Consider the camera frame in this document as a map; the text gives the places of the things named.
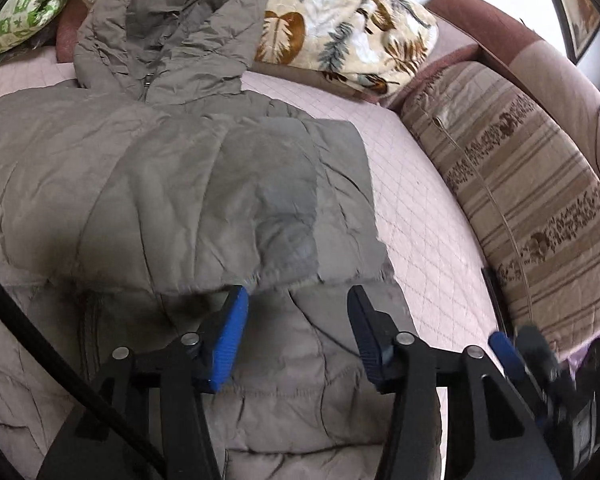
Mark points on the brown and pink headboard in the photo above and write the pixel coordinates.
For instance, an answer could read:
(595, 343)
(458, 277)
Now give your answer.
(555, 75)

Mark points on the grey-brown puffer jacket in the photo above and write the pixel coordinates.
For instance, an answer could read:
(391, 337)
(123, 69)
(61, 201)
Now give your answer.
(180, 185)

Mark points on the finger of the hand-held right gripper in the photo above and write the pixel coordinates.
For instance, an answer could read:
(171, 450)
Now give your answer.
(535, 347)
(502, 352)

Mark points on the striped beige cushion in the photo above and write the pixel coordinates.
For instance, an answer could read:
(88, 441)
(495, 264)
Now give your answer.
(530, 185)

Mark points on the green patterned pillow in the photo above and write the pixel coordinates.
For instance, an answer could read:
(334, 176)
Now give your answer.
(25, 15)

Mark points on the floral fleece blanket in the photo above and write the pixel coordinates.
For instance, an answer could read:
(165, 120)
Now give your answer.
(340, 25)

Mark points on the framed wall picture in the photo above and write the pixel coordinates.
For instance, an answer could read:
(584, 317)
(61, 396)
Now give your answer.
(580, 10)

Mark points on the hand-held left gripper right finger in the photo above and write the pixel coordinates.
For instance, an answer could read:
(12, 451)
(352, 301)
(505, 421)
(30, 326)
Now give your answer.
(365, 340)

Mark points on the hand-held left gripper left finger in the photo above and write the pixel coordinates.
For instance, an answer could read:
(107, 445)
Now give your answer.
(227, 340)

